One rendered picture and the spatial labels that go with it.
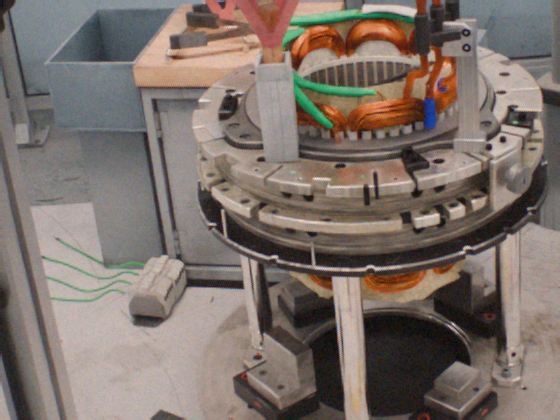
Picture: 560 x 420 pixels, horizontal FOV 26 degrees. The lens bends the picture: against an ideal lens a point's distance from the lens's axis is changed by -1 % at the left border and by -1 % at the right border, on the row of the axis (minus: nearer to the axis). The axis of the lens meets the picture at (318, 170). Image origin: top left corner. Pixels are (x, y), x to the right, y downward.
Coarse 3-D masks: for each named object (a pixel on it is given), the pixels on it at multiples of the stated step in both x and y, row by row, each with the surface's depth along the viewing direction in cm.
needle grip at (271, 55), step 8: (264, 8) 99; (272, 8) 99; (264, 16) 98; (272, 16) 99; (272, 24) 99; (264, 48) 100; (272, 48) 100; (280, 48) 100; (264, 56) 101; (272, 56) 100; (280, 56) 101
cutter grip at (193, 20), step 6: (192, 12) 138; (198, 12) 138; (186, 18) 138; (192, 18) 138; (198, 18) 137; (204, 18) 137; (210, 18) 137; (216, 18) 136; (192, 24) 138; (198, 24) 138; (204, 24) 137; (210, 24) 137; (216, 24) 137
